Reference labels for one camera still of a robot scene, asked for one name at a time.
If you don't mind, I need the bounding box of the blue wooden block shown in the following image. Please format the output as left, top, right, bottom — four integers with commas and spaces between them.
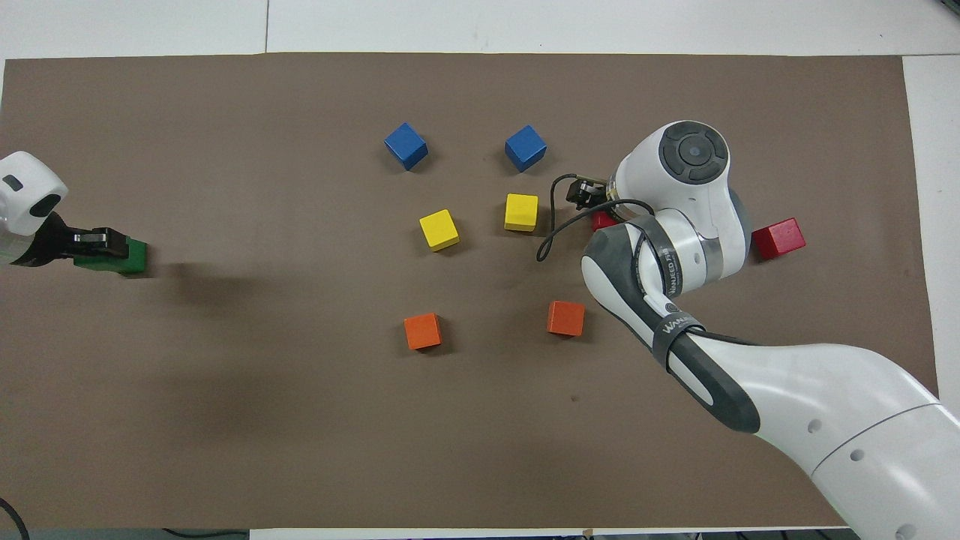
384, 122, 429, 172
504, 124, 548, 173

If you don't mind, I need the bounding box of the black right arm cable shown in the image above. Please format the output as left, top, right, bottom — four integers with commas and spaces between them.
535, 172, 657, 263

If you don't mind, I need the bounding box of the brown table mat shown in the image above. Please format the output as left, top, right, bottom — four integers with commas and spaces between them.
0, 52, 940, 530

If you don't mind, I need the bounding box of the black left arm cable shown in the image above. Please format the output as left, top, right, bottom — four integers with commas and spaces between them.
0, 495, 31, 540

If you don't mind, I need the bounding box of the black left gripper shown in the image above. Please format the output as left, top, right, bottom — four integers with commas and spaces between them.
11, 212, 130, 269

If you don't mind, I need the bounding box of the green wooden block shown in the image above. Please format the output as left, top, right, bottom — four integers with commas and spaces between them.
120, 236, 148, 275
73, 251, 128, 272

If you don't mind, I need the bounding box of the orange wooden block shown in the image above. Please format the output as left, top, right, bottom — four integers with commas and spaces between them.
547, 300, 587, 338
403, 312, 443, 351

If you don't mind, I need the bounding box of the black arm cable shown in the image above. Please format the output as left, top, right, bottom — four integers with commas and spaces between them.
0, 495, 31, 540
535, 172, 657, 263

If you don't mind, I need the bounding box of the yellow wooden block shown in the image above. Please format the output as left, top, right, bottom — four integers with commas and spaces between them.
504, 193, 540, 233
418, 208, 461, 253

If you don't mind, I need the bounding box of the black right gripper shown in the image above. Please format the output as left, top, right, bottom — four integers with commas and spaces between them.
566, 174, 617, 218

